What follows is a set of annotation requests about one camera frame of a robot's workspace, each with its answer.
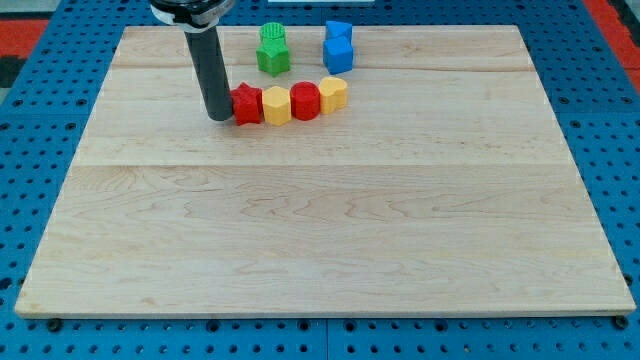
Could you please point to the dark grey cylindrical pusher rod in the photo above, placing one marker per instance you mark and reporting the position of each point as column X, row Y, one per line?
column 206, row 53

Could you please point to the blue cube block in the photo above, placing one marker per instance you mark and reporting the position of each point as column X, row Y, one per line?
column 338, row 55

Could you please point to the yellow heart block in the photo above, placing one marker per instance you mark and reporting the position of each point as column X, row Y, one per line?
column 333, row 94

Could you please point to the red star block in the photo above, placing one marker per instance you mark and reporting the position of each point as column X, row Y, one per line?
column 247, row 104

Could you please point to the green star block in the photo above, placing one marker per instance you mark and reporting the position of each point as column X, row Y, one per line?
column 273, row 58

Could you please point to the green cylinder block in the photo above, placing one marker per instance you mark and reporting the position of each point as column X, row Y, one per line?
column 272, row 32

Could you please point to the yellow hexagon block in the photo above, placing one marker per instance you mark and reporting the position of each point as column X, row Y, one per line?
column 276, row 105

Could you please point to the red cylinder block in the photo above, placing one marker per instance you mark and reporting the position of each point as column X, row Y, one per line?
column 305, row 100

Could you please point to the blue triangle block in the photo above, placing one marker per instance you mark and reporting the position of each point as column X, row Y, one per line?
column 336, row 29

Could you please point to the wooden board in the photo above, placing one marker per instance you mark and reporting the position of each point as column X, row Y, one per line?
column 444, row 188

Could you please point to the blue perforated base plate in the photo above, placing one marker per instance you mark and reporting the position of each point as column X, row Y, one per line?
column 589, row 87

